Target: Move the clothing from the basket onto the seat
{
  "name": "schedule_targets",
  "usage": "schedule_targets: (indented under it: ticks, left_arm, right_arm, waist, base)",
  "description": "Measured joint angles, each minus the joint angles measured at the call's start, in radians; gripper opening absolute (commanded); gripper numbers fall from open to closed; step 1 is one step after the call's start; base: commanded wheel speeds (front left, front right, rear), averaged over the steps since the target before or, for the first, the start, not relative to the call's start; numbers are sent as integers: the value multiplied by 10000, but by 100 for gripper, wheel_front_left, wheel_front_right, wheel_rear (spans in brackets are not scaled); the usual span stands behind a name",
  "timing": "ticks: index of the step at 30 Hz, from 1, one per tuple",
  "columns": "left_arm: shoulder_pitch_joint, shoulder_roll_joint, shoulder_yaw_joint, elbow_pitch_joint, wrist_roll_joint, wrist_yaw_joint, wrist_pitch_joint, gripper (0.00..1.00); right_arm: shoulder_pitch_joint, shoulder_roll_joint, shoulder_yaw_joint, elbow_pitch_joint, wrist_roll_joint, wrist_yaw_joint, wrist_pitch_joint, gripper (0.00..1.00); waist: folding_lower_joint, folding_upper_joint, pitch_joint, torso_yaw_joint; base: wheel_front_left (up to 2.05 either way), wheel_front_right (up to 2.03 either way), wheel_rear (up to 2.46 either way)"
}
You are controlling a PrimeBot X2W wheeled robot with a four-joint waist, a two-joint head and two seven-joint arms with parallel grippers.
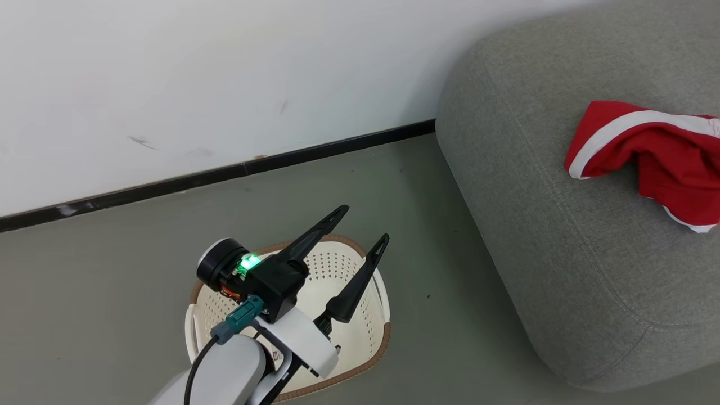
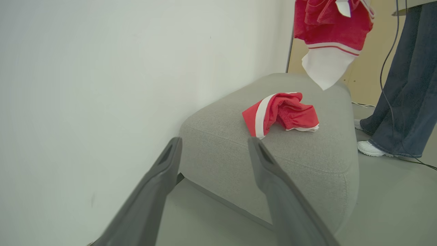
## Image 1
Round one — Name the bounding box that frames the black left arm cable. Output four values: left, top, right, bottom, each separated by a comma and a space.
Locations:
183, 295, 266, 405

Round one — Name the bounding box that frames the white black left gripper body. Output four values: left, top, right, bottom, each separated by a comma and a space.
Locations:
196, 237, 340, 379

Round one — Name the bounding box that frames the grey fabric sofa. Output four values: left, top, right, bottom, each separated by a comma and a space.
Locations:
435, 0, 720, 393

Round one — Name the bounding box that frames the white perforated laundry basket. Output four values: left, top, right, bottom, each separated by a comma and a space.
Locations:
184, 235, 392, 403

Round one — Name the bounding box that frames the black wall baseboard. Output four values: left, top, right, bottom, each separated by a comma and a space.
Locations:
0, 118, 437, 234

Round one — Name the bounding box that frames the red white clothing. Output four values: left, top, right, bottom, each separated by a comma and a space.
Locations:
564, 101, 720, 234

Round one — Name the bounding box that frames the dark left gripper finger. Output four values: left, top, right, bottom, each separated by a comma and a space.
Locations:
274, 205, 350, 262
325, 233, 390, 324

